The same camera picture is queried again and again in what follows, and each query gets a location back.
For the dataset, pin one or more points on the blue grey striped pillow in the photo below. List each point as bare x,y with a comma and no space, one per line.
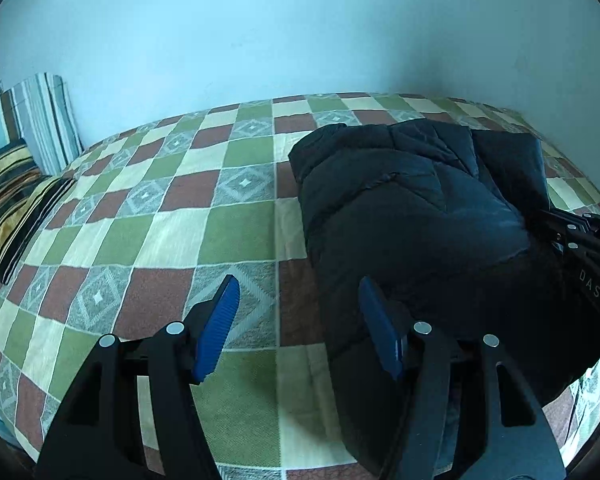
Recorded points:
45,120

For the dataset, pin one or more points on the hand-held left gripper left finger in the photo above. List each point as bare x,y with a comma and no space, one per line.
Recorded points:
217,330

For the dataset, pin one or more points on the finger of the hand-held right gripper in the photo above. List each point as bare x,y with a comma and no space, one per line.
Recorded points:
575,246
565,219

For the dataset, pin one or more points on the checkered patchwork bed sheet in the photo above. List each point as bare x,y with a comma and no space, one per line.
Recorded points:
180,240

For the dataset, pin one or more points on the gold black striped pillow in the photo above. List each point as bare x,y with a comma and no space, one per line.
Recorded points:
15,200

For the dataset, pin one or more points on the black puffer jacket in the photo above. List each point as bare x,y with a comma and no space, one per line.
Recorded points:
405,220

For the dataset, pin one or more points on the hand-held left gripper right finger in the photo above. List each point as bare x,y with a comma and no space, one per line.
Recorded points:
380,325

